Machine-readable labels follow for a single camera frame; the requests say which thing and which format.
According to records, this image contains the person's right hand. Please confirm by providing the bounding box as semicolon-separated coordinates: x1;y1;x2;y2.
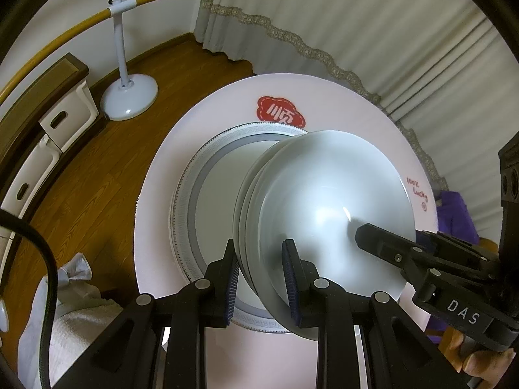
440;328;517;389

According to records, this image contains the brown low cabinet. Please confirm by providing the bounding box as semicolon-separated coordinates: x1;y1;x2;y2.
0;53;106;292

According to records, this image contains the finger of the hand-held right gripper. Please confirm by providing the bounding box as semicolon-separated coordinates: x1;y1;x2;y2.
356;224;443;293
422;230;500;271

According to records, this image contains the white towel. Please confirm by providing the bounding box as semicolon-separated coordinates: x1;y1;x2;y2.
18;253;122;389

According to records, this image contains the white plate grey rim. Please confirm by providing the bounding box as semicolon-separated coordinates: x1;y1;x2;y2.
175;122;321;335

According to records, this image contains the black cable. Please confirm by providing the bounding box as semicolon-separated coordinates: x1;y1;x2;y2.
0;210;57;389

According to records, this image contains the pink round table mat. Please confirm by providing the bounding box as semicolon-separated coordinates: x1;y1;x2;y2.
134;74;441;389

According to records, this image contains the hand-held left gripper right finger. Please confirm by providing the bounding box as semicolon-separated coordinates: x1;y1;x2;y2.
282;238;471;389

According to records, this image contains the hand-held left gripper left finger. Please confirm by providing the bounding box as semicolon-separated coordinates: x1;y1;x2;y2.
53;238;241;389

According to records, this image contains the grey curtain lace trim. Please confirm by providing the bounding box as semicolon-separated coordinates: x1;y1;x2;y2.
192;0;519;195

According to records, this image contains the white cabinet drawer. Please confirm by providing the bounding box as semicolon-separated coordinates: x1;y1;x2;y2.
6;136;61;221
38;81;100;152

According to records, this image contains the purple cloth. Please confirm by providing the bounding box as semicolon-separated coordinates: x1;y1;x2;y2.
426;188;481;333

